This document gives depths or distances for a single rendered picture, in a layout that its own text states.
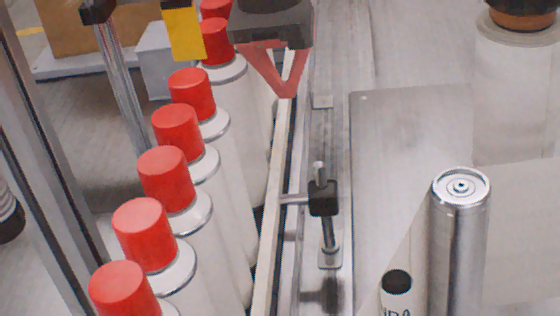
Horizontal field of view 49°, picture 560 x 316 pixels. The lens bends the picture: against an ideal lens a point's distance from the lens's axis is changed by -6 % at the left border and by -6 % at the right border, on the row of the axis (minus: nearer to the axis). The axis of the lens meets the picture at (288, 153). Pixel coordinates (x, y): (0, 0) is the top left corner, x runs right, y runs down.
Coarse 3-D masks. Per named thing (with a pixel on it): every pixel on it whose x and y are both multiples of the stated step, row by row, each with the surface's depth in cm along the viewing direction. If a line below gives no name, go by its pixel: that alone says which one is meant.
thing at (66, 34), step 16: (48, 0) 104; (64, 0) 105; (80, 0) 105; (160, 0) 105; (48, 16) 106; (64, 16) 106; (112, 16) 107; (128, 16) 107; (144, 16) 107; (160, 16) 107; (48, 32) 108; (64, 32) 108; (80, 32) 108; (128, 32) 109; (64, 48) 110; (80, 48) 110; (96, 48) 110
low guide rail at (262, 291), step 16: (288, 64) 84; (288, 112) 76; (288, 128) 75; (272, 160) 68; (272, 176) 66; (272, 192) 64; (272, 208) 62; (272, 224) 60; (272, 240) 59; (272, 256) 58; (256, 272) 56; (272, 272) 57; (256, 288) 54; (256, 304) 53
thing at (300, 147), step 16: (304, 80) 87; (304, 96) 84; (304, 112) 81; (304, 128) 79; (304, 144) 78; (304, 160) 77; (304, 176) 77; (288, 192) 69; (304, 192) 74; (288, 208) 67; (288, 224) 65; (288, 240) 63; (288, 256) 62; (288, 272) 60; (288, 288) 58; (288, 304) 57
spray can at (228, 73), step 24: (216, 24) 57; (216, 48) 56; (216, 72) 58; (240, 72) 58; (216, 96) 58; (240, 96) 59; (240, 120) 60; (240, 144) 62; (264, 168) 65; (264, 192) 66
